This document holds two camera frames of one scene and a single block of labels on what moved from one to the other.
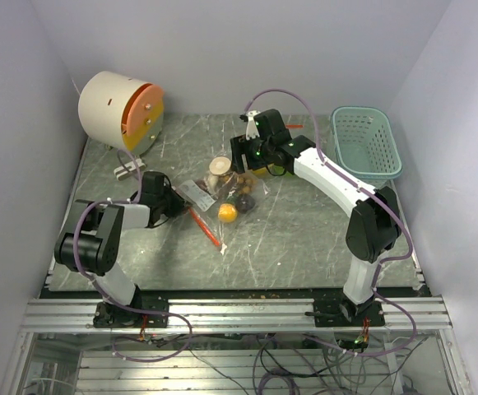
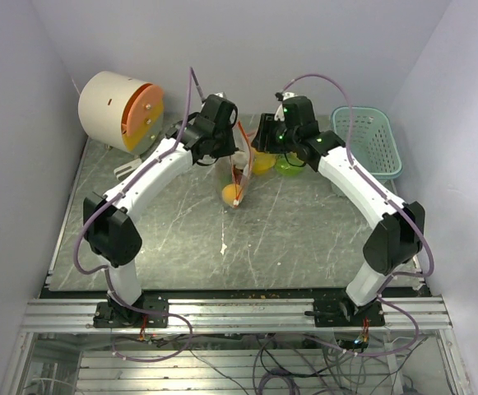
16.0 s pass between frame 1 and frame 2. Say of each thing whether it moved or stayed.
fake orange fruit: moved
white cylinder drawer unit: stayed
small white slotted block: stayed
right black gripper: moved
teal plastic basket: stayed
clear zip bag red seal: moved
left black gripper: moved
